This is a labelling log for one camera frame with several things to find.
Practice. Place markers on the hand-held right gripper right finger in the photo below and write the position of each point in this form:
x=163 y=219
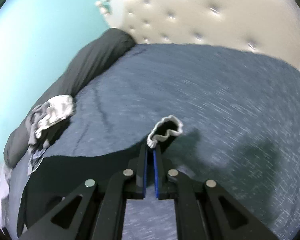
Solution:
x=156 y=180

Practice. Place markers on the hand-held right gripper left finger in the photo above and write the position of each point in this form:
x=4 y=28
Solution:
x=141 y=180

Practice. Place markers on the black sweater with white trim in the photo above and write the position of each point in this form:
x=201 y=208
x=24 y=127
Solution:
x=77 y=170

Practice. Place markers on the bed with blue sheet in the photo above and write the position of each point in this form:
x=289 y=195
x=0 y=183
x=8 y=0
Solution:
x=202 y=100

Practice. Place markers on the black garment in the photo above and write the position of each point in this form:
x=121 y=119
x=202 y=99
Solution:
x=56 y=132

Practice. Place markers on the light blue striped cloth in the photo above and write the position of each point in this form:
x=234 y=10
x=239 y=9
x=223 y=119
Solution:
x=36 y=160

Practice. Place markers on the white garment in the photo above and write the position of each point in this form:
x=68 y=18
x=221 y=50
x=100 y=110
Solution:
x=57 y=110

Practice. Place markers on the dark grey long pillow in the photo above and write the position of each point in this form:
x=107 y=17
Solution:
x=90 y=62

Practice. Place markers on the light grey blanket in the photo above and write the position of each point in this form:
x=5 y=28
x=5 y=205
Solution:
x=3 y=192

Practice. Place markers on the cream tufted headboard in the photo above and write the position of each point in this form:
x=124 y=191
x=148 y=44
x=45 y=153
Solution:
x=215 y=12

